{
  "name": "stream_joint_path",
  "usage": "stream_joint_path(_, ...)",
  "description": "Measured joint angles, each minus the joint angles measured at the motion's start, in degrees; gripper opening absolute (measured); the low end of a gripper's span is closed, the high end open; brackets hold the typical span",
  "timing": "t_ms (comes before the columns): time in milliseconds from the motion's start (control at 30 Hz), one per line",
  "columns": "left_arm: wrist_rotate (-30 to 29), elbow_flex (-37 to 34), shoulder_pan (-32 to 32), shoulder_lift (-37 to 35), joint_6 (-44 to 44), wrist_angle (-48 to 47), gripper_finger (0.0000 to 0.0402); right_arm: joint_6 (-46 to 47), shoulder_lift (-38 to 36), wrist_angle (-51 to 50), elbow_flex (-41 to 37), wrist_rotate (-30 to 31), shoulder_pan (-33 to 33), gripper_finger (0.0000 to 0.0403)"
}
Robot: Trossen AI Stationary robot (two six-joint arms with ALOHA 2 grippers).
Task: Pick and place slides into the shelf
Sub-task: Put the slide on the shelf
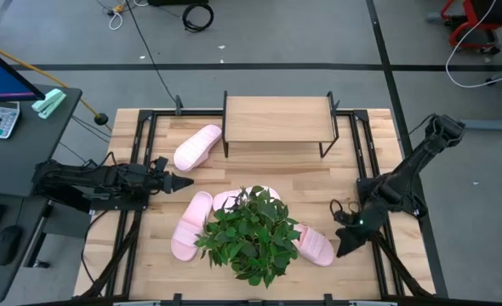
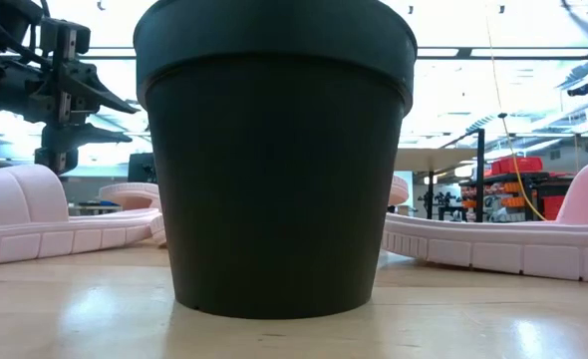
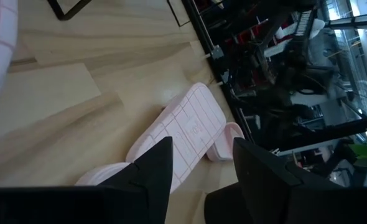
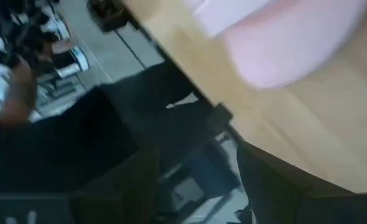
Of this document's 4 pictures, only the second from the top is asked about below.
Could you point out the green plant, black pot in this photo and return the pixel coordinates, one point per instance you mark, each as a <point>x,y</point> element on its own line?
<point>274,174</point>

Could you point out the small black ceiling fixture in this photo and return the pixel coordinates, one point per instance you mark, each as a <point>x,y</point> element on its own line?
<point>579,90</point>

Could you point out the black far table equipment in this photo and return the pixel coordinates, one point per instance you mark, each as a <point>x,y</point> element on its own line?
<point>446,202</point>

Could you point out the red storage bins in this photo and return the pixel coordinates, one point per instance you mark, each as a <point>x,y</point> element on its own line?
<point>528,164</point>

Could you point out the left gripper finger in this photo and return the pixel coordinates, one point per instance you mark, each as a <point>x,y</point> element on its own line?
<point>85,135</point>
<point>87,90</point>

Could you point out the black-framed wooden shoe shelf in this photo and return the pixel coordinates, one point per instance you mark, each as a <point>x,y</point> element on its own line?
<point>433,159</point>

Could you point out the far work table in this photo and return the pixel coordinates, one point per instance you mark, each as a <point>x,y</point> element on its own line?
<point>94,207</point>

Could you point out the red crate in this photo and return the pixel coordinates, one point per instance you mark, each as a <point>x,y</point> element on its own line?
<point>554,207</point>

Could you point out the pink foam slide sandal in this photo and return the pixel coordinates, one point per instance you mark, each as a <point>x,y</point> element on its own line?
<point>397,192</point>
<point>25,239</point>
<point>498,249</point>
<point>129,192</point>

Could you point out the black storage rack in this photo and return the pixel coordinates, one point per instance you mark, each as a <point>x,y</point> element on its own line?
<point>548,178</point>

